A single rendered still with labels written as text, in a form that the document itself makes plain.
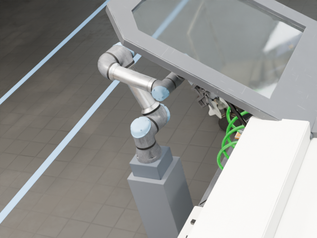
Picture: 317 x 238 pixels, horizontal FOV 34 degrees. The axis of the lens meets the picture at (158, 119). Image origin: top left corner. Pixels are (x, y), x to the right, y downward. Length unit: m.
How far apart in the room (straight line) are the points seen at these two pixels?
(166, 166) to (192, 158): 1.32
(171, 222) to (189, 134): 1.56
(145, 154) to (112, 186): 1.41
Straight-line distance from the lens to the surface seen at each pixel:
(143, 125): 2.87
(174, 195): 3.11
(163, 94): 2.56
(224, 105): 2.59
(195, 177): 4.16
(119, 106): 5.26
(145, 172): 3.00
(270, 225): 1.64
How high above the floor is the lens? 2.74
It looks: 34 degrees down
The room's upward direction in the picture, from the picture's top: 16 degrees counter-clockwise
